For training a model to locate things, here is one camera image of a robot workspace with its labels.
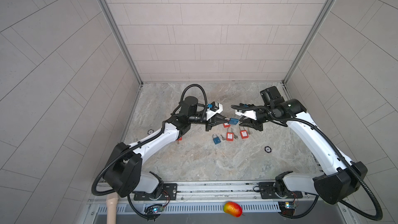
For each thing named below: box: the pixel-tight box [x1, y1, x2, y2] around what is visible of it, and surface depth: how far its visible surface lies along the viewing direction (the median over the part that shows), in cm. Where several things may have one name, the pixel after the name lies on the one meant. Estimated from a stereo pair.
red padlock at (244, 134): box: [239, 129, 249, 139], surface depth 91 cm
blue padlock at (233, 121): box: [229, 117, 239, 125], surface depth 69 cm
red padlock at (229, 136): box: [225, 132, 234, 142], surface depth 90 cm
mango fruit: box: [223, 201, 244, 218], surface depth 65 cm
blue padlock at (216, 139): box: [211, 133, 222, 145], surface depth 89 cm
